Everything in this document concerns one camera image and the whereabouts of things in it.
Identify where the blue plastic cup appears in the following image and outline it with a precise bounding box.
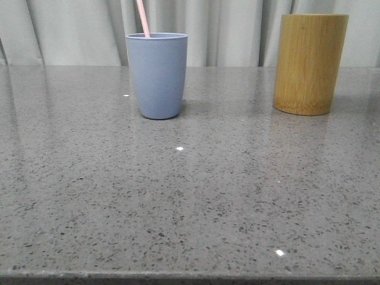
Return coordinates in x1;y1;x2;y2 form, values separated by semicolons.
126;33;188;120

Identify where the pink chopstick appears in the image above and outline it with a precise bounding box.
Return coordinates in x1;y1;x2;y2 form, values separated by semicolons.
136;0;150;38

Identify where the bamboo cylindrical holder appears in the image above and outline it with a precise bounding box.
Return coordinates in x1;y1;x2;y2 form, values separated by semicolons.
273;14;349;116

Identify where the grey curtain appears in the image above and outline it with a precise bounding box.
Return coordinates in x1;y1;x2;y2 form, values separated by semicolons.
1;1;379;67

